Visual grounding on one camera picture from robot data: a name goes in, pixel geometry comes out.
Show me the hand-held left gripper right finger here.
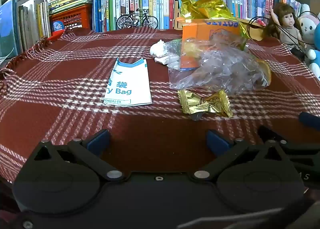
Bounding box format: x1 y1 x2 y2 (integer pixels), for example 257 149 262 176
192 130 291 182

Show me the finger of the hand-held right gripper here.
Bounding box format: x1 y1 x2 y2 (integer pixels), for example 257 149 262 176
299 111 320 131
257 125 288 150

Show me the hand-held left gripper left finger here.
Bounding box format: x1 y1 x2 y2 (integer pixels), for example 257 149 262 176
22 129 125 182

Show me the white paper bag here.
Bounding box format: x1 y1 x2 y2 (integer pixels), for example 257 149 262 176
103 57 153 106

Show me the gold foil bag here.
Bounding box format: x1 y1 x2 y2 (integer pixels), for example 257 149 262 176
180 0 251 51

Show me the row of small pale books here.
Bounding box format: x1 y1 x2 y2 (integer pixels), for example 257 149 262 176
279 0 304 12

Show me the row of tall blue books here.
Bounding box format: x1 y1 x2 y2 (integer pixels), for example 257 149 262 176
93 0 126 32

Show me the row of large leaning books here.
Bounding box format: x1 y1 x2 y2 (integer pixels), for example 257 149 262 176
0 0 51 59

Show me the row of short mixed books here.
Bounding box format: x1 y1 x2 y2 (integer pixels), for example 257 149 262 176
120 0 175 29

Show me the red plaid blanket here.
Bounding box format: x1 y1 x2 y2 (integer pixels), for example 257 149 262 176
0 27 320 185

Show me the gold candy wrapper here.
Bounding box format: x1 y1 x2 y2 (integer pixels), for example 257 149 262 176
177 89 234 119

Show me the blue cat plush toy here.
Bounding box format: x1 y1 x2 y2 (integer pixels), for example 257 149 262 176
306 22 320 79

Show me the clear plastic bag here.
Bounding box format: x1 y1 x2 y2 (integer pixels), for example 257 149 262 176
166 36 272 95

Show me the white rabbit plush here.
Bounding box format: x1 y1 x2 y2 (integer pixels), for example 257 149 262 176
297 11 320 52

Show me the brown haired doll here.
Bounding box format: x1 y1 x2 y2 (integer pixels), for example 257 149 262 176
262 2 307 61

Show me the white crumpled tissue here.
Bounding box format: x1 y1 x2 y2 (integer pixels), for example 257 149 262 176
149 39 181 69

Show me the orange cardboard box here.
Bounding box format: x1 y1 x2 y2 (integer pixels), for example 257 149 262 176
176 17 247 72

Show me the red plastic basket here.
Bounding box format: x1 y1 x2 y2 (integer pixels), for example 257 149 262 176
49 3 93 29

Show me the miniature black bicycle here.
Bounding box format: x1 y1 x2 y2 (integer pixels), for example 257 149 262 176
116 8 159 30

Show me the black cable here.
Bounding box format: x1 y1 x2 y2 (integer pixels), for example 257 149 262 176
246 16 308 50

